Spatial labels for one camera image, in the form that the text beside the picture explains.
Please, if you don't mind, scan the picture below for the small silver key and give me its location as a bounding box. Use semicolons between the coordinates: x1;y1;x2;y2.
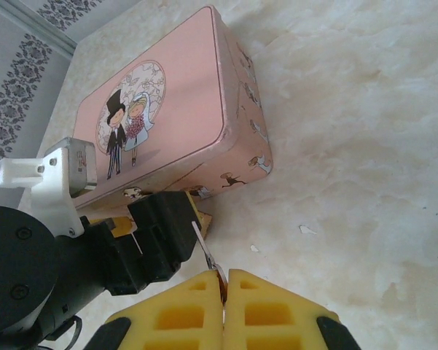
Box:
191;220;229;307

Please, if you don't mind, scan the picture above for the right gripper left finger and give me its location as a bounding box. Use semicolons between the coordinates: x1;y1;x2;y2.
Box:
85;269;225;350

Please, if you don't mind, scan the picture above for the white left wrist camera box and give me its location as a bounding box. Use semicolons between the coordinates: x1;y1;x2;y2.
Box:
0;136;96;238

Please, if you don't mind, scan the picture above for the pink wedding couple tin box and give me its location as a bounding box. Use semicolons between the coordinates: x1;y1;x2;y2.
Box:
72;4;275;213

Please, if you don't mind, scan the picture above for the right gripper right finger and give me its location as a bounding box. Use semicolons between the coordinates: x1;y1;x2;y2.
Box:
224;268;361;350

